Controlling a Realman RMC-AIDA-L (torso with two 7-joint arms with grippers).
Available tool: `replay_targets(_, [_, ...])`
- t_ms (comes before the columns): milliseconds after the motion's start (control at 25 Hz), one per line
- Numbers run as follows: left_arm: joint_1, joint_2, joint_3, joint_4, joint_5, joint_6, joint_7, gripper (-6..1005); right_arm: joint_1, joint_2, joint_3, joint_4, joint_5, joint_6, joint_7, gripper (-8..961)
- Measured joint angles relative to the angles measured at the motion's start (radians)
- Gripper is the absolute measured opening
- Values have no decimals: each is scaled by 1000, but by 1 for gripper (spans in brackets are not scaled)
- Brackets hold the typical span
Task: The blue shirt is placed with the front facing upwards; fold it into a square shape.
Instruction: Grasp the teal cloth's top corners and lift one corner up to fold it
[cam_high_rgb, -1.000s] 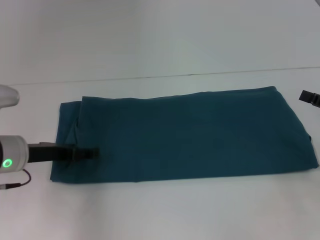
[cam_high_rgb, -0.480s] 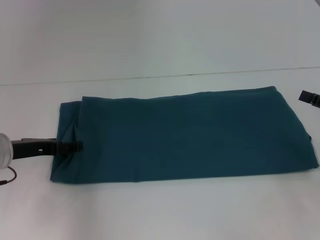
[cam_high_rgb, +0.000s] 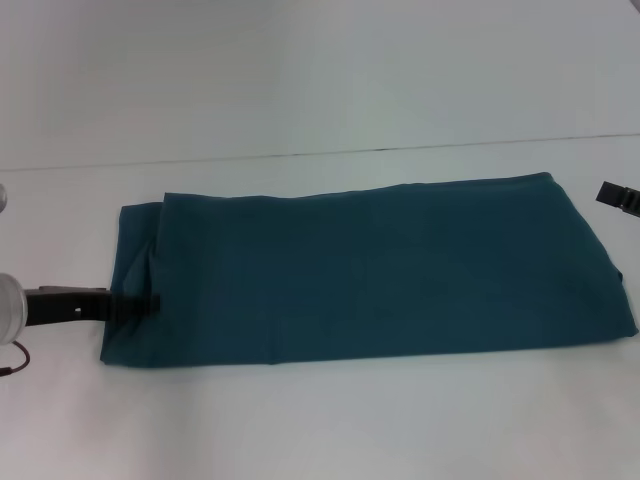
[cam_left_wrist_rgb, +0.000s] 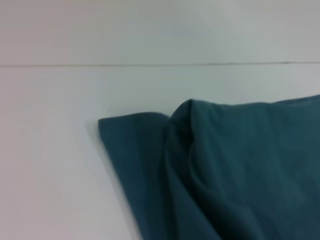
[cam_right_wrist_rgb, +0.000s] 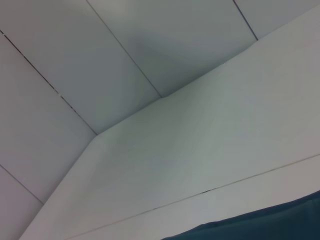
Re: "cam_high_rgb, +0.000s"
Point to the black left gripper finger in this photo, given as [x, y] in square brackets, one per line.
[135, 305]

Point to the teal t-shirt with FREE print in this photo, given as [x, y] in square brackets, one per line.
[375, 275]

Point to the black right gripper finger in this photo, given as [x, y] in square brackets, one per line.
[620, 197]

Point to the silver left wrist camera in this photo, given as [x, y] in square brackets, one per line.
[2, 199]

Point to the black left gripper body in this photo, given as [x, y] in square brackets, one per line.
[65, 305]

